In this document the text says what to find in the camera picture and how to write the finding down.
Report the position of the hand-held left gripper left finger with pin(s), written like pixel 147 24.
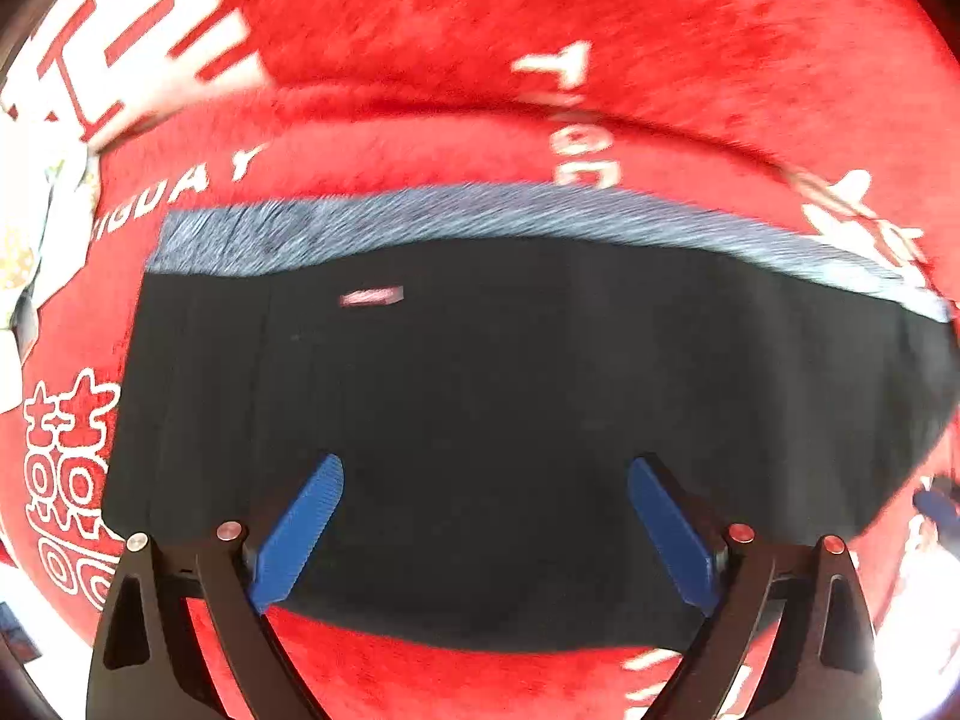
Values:
pixel 300 525

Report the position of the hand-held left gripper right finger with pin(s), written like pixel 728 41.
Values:
pixel 671 532

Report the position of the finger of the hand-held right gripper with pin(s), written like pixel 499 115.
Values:
pixel 936 504

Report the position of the black pants with patterned waistband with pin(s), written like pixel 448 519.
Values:
pixel 480 390

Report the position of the white floral cloth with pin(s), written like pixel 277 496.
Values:
pixel 22 262

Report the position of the red printed blanket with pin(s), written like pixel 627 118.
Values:
pixel 450 22

